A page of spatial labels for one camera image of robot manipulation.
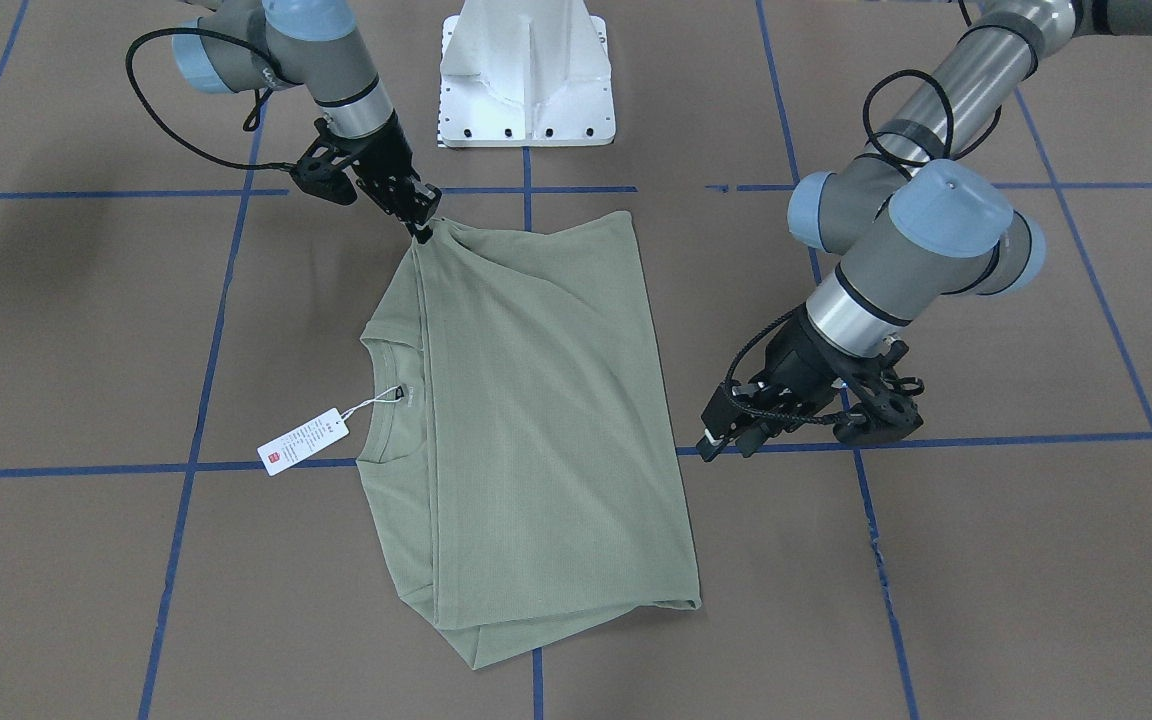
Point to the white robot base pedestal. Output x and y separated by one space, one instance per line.
525 73

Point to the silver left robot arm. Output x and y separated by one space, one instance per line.
908 222

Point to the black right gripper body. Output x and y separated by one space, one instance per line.
383 152

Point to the white garment hang tag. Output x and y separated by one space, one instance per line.
303 442

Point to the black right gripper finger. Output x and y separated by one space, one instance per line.
421 231

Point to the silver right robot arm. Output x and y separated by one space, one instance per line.
267 46

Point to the sage green long-sleeve shirt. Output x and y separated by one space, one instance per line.
525 487

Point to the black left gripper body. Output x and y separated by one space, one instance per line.
802 364

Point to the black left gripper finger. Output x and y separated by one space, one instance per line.
712 444
754 438

